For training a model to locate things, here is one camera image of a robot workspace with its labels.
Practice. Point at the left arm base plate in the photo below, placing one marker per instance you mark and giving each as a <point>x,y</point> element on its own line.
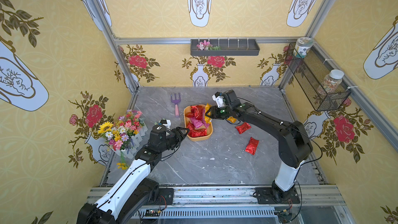
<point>165,197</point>

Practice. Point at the green label clear jar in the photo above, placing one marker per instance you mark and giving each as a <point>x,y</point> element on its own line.
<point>302,47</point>

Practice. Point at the red tea bag front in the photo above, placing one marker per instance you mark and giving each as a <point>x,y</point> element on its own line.
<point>197,133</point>

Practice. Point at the large yellow tea bag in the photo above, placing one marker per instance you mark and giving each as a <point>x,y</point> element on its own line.
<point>207,112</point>

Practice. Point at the yellow plastic storage box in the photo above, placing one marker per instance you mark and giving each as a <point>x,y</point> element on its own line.
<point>190,126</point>

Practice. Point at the small red tea bag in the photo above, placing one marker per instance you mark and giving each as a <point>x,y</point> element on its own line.
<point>243,128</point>

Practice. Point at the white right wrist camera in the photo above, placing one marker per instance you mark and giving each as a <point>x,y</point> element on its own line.
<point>219,100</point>

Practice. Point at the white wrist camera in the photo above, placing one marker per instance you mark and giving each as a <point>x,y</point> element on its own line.
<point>166,123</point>
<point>219,100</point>

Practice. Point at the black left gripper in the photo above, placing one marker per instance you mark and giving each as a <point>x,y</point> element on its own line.
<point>174,135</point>

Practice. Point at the sprinkles glass jar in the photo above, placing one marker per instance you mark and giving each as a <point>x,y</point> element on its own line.
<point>332,81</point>

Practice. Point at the dark grey wall tray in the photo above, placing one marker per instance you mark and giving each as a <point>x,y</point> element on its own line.
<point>229,47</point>

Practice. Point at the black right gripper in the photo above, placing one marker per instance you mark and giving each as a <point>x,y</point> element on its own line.
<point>218,112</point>

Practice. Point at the pink flowers in tray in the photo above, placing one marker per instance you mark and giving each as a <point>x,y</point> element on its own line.
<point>206,45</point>

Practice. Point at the purple toy garden fork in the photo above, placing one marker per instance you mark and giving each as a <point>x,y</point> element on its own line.
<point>176,99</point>

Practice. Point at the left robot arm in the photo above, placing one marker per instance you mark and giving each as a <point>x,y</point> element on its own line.
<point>134,189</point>

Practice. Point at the white picket fence planter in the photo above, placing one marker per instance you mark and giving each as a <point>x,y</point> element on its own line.
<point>132,144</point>

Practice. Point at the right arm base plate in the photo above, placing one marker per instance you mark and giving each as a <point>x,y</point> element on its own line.
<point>269,195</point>

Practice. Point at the small yellow tea bag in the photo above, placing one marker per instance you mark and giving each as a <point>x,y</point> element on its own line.
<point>232,120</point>

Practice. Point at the black wire mesh shelf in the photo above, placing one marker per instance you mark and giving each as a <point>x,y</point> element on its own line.
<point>310,73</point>

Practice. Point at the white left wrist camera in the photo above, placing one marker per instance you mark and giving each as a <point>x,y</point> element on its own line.
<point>166,123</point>

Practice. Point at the artificial flower bouquet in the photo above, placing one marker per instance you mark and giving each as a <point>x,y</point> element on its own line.
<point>118,132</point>

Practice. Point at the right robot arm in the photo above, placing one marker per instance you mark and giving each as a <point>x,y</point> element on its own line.
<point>294,146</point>

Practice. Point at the long red tea bag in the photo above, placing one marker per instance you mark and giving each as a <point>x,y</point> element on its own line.
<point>196,112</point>

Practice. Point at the magenta tea bag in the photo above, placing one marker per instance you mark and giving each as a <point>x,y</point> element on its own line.
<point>198,124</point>

